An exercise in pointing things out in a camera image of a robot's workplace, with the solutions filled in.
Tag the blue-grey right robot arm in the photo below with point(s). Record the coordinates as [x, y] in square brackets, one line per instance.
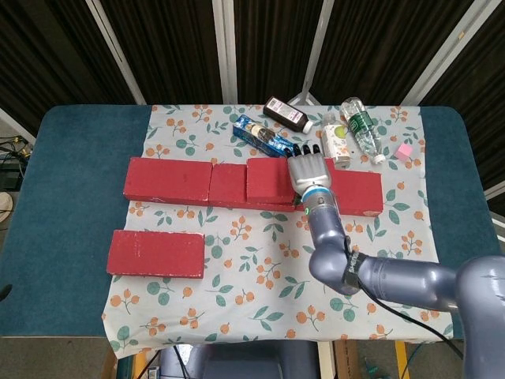
[394, 276]

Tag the white printed bottle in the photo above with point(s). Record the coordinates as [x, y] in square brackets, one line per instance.
[335, 142]

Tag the red brick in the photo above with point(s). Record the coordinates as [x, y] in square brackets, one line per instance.
[167, 181]
[268, 177]
[155, 254]
[359, 191]
[227, 183]

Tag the white round object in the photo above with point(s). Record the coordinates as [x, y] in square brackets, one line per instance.
[4, 207]

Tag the pink cube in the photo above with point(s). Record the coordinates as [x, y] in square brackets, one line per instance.
[404, 152]

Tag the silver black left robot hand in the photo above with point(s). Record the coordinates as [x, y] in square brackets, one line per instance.
[4, 293]

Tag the clear green-label water bottle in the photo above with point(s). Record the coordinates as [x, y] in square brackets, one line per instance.
[361, 128]

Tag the floral printed tablecloth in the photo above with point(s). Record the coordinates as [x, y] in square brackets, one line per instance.
[244, 276]

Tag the yellow post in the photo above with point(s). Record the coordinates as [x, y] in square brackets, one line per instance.
[401, 361]

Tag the dark brown bottle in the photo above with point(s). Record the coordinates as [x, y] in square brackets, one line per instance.
[286, 113]

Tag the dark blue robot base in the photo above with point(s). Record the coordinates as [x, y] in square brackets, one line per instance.
[244, 361]

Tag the blue felt table cover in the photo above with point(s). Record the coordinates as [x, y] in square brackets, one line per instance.
[71, 197]

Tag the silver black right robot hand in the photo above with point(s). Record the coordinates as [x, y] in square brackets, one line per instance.
[309, 171]

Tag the white metal frame bar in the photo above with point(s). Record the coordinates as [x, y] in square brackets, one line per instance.
[442, 51]
[16, 124]
[495, 191]
[225, 51]
[118, 55]

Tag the white tripod stand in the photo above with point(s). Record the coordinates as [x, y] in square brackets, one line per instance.
[316, 47]

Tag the blue toothpaste box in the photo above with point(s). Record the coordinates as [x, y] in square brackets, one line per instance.
[260, 136]

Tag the brown cardboard box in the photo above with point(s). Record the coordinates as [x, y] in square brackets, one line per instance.
[347, 359]

